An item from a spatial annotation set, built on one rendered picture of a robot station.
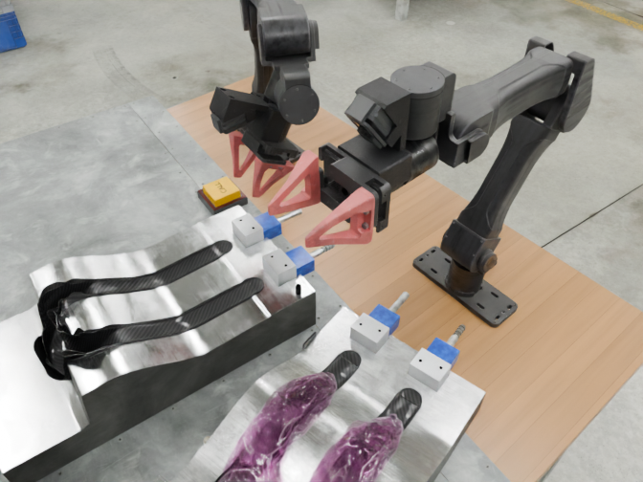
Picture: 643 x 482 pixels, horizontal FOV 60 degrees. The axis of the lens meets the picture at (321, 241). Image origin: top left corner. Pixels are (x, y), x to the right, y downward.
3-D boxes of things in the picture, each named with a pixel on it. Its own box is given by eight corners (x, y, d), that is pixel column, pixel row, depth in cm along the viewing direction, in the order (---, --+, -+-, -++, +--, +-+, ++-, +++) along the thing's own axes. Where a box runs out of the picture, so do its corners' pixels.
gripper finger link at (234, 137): (234, 191, 89) (254, 139, 85) (213, 168, 93) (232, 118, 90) (267, 193, 94) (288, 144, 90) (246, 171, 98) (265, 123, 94)
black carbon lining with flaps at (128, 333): (226, 243, 102) (219, 204, 95) (272, 299, 92) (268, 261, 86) (30, 333, 88) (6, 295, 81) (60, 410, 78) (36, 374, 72)
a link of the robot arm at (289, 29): (318, 18, 78) (284, -51, 99) (254, 23, 76) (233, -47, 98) (319, 97, 86) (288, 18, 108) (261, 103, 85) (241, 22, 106)
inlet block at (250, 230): (294, 213, 108) (293, 192, 104) (308, 229, 105) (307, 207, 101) (234, 241, 103) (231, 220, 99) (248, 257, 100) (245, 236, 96)
